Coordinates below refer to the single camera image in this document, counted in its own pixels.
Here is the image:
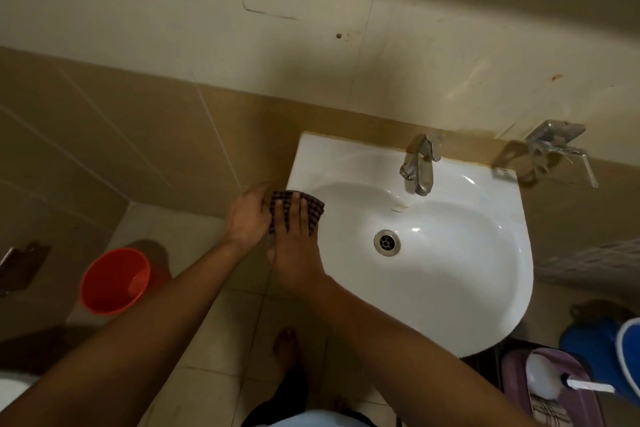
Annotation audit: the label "white ceramic sink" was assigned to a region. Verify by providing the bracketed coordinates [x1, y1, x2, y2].
[286, 130, 535, 359]

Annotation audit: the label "metal wall bracket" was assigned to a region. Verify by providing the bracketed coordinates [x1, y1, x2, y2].
[524, 119, 600, 190]

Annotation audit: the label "blue basin with white rim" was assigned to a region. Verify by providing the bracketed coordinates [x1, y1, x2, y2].
[614, 317, 640, 408]

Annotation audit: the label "dark checked cloth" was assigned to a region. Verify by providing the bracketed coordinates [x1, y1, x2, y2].
[267, 190, 326, 238]

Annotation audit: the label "person's light shirt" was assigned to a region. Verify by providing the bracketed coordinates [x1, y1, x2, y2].
[267, 408, 378, 427]

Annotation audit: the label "person's dark trousers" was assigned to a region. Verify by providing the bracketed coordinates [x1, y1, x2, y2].
[240, 367, 312, 427]

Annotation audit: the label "metal sink drain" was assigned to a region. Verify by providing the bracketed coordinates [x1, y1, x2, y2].
[373, 229, 402, 258]

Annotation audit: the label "person's left forearm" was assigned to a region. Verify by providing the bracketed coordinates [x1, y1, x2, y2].
[0, 236, 253, 427]

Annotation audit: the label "purple plastic bin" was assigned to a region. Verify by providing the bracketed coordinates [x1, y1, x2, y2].
[501, 347, 607, 427]

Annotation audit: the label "person's right forearm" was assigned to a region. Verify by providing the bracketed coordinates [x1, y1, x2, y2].
[280, 274, 548, 427]

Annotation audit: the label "white toilet brush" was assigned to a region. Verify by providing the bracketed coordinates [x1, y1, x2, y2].
[524, 353, 617, 401]

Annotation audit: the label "white toilet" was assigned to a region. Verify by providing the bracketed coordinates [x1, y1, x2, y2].
[0, 371, 42, 413]

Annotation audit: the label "metal faucet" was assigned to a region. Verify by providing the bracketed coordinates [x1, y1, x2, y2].
[398, 133, 444, 197]

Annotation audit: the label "person's left foot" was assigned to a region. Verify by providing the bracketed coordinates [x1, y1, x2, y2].
[272, 327, 307, 373]

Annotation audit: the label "person's left hand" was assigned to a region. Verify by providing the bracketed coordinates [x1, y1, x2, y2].
[224, 182, 274, 255]

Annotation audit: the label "blue plastic bucket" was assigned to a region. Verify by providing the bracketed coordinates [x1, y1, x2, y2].
[559, 318, 627, 393]

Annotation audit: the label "orange plastic bucket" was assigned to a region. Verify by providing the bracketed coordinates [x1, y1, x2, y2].
[79, 247, 152, 317]

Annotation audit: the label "person's right hand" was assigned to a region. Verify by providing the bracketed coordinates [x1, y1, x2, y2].
[266, 192, 328, 293]

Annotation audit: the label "dark metal wall holder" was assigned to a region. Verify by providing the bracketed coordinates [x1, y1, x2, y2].
[0, 241, 52, 298]

